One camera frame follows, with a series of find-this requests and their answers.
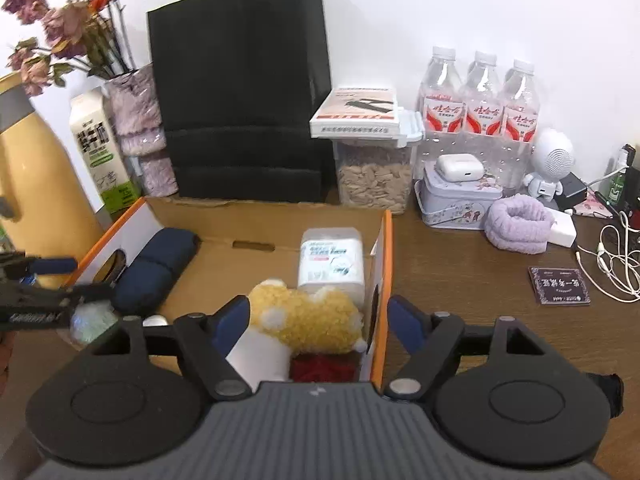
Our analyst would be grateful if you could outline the navy blue pouch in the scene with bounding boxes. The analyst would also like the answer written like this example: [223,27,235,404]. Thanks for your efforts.
[112,228,201,318]

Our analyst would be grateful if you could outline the yellow thermos jug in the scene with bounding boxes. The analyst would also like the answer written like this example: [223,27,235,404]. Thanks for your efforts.
[1,73,103,261]

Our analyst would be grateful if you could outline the orange cardboard box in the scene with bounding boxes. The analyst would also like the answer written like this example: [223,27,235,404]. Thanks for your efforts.
[67,198,393,386]

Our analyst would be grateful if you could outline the yellow plush toy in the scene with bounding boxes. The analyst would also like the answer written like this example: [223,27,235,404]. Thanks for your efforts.
[227,280,367,390]

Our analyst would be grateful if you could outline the dark card pack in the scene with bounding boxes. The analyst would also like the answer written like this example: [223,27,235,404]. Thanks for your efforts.
[528,266,590,306]

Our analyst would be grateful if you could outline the floral tin box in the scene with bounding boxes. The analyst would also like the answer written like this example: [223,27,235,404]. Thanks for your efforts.
[414,162,503,231]

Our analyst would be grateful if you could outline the white milk carton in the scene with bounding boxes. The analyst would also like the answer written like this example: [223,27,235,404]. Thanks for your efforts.
[70,88,141,217]

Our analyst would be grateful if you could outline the white power adapter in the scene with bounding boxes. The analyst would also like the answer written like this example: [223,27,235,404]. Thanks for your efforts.
[549,209,577,248]

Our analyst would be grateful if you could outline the white earbuds case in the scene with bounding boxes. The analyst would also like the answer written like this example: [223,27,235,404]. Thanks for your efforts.
[435,154,485,182]

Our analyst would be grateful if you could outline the clear seed container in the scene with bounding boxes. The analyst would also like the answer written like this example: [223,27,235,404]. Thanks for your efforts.
[333,108,424,214]

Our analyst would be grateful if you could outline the black charger block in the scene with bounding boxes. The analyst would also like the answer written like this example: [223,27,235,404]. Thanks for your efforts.
[555,172,587,211]

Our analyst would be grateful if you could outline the white robot speaker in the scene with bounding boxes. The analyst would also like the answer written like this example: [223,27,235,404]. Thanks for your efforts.
[522,128,575,203]

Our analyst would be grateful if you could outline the water bottle right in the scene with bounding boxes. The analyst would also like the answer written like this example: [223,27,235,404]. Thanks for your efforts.
[498,60,540,194]

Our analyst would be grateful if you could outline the water bottle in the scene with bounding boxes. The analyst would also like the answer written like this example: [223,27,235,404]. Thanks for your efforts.
[498,60,540,194]
[418,47,465,162]
[460,51,503,174]

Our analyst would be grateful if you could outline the water bottle middle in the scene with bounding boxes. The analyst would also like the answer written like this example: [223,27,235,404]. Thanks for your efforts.
[460,51,503,174]

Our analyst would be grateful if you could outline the water bottle left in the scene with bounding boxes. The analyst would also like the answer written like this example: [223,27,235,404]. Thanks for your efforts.
[418,47,465,162]

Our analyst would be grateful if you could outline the dried pink flower bouquet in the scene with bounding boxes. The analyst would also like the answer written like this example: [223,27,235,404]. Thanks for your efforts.
[1,0,178,197]

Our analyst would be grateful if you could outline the black paper shopping bag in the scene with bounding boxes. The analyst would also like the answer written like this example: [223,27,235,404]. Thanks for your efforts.
[148,0,335,203]

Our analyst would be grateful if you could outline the white cable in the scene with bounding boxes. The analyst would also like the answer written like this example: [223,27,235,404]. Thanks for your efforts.
[574,161,640,304]

